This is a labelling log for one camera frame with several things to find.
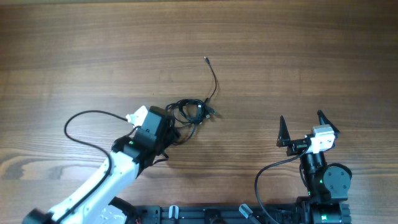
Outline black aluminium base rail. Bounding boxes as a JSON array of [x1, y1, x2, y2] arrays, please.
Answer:
[[135, 203, 312, 224]]

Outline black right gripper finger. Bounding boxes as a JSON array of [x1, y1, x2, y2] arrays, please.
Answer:
[[277, 116, 291, 147], [317, 110, 340, 134]]

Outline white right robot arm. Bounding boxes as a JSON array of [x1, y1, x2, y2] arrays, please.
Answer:
[[277, 110, 353, 224]]

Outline black camera cable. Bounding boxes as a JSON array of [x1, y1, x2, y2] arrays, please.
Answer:
[[254, 136, 312, 224], [55, 110, 137, 224]]

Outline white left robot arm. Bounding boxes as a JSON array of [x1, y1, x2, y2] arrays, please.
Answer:
[[22, 106, 180, 223]]

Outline black right camera cable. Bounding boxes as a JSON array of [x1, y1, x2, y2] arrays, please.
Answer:
[[254, 136, 312, 224]]

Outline black left camera cable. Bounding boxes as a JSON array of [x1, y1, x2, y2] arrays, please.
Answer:
[[55, 110, 137, 224]]

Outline black thin usb cable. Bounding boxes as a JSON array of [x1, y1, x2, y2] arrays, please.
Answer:
[[169, 56, 218, 147]]

